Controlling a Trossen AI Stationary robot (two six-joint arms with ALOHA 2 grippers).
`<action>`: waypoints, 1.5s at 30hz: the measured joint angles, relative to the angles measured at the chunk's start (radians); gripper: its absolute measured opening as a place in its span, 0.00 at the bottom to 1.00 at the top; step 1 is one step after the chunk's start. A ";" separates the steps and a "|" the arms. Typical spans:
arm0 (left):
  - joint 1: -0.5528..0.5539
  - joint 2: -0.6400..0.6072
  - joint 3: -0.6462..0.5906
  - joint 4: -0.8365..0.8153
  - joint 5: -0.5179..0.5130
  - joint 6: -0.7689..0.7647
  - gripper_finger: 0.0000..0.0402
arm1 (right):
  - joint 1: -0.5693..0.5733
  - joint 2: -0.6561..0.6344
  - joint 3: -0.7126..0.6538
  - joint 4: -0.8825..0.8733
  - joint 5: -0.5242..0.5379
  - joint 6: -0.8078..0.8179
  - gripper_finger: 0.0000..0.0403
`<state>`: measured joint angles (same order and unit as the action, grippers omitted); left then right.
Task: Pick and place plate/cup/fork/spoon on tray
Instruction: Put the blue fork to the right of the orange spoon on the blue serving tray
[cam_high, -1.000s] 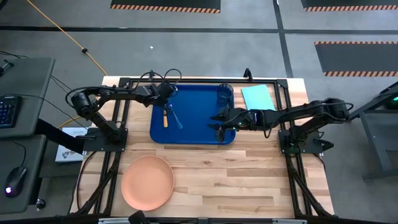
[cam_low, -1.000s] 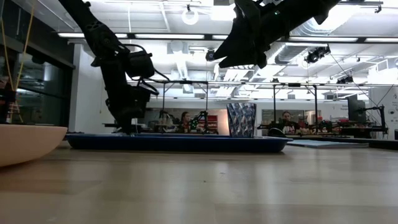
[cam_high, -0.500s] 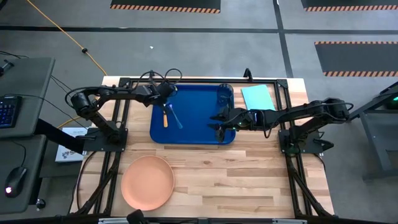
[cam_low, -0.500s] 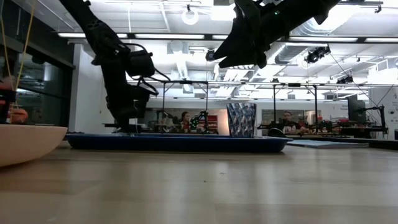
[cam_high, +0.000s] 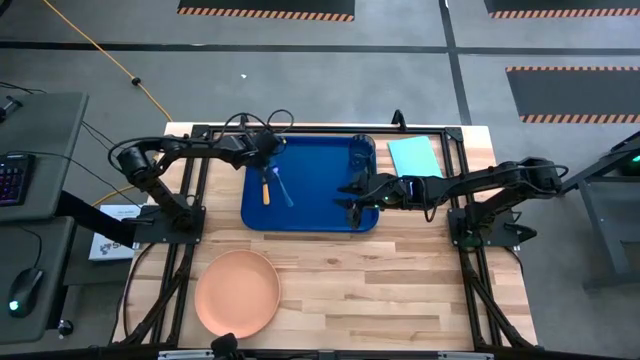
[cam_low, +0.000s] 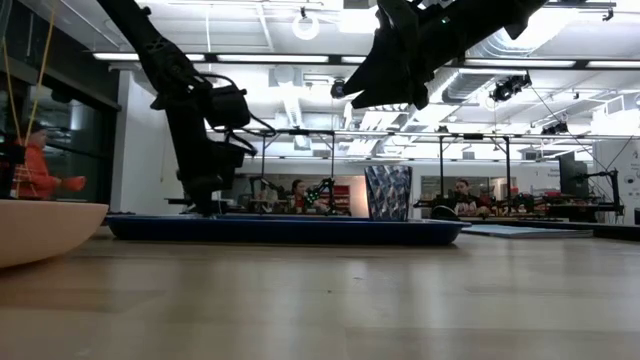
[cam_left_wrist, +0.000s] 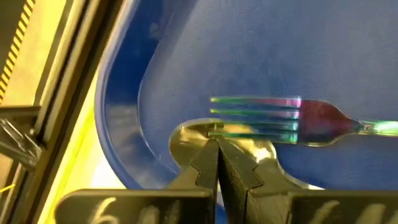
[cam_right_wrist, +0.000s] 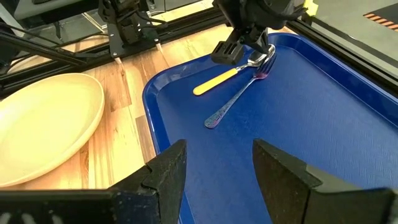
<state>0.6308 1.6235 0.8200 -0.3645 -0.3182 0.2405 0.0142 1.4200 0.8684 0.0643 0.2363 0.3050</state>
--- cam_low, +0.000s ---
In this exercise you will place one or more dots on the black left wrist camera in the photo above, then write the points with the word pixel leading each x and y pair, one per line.
pixel 227 107

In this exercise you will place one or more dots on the blue plastic tray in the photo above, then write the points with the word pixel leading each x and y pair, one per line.
pixel 290 232

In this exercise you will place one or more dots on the silver ventilation duct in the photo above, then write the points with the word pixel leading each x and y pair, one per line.
pixel 480 75

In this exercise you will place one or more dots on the black background panel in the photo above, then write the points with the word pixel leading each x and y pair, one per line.
pixel 574 175

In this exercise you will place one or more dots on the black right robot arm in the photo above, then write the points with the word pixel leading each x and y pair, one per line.
pixel 520 15

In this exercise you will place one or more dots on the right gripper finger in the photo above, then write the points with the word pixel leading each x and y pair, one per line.
pixel 395 90
pixel 380 55

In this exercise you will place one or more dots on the black ceiling device cluster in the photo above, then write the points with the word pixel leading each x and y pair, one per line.
pixel 510 87

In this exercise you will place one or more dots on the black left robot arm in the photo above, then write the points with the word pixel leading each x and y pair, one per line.
pixel 150 45

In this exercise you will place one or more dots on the peach round plate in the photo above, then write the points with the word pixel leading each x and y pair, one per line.
pixel 45 230

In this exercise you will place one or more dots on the light blue mat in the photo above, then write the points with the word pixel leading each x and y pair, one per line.
pixel 530 231

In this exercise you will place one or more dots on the person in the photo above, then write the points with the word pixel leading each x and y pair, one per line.
pixel 299 192
pixel 464 192
pixel 35 170

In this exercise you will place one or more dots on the black round ceiling spotlight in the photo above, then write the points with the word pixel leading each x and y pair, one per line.
pixel 336 89

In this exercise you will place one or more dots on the blue faceted cup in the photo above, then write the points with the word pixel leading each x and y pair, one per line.
pixel 388 192

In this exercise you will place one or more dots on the black background station frame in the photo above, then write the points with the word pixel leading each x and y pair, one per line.
pixel 332 160
pixel 507 170

